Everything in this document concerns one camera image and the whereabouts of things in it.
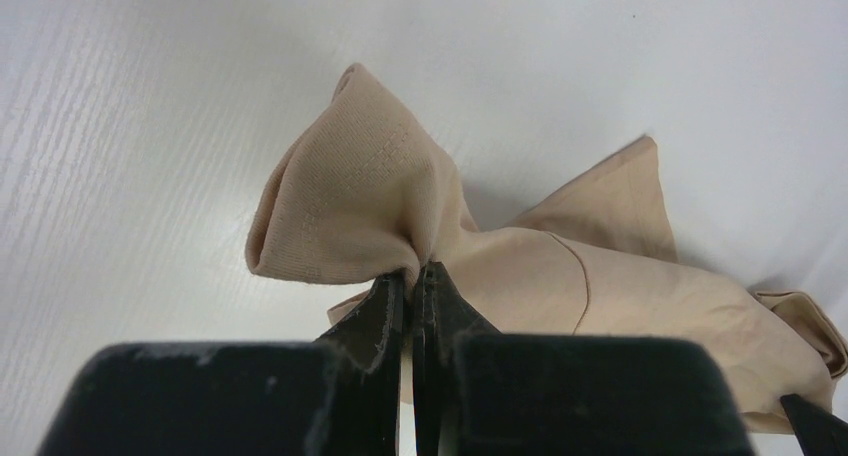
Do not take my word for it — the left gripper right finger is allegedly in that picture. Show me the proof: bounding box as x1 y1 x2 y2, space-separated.
412 262 753 455

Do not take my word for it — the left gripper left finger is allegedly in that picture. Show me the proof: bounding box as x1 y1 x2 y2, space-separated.
39 273 405 455

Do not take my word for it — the beige t-shirt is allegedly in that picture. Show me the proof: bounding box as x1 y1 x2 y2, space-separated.
246 64 847 434

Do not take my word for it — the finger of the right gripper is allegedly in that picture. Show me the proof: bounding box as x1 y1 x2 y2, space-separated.
780 394 848 456

